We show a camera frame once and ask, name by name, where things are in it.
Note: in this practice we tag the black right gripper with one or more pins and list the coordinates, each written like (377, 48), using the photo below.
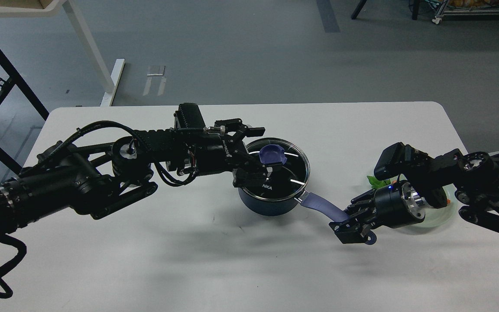
(396, 205)

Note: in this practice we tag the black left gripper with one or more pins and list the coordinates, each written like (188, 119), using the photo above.
(214, 154)

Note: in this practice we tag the glass pot lid purple knob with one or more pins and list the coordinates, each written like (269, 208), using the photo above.
(284, 184)

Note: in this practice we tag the dark blue saucepan purple handle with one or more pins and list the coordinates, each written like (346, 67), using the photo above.
(305, 198)

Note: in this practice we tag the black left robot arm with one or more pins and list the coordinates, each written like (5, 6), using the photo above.
(107, 166)

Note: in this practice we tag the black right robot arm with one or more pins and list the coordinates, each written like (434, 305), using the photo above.
(475, 177)

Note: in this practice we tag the orange toy carrot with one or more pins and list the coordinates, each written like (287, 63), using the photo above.
(376, 183)

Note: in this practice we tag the translucent green plate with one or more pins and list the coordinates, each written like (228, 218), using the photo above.
(433, 217)

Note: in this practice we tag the metal wheeled cart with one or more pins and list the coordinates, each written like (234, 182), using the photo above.
(465, 8)

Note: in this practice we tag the white floor bracket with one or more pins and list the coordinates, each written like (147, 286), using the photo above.
(155, 80)

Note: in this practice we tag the white table frame leg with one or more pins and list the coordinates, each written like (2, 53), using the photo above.
(109, 79)

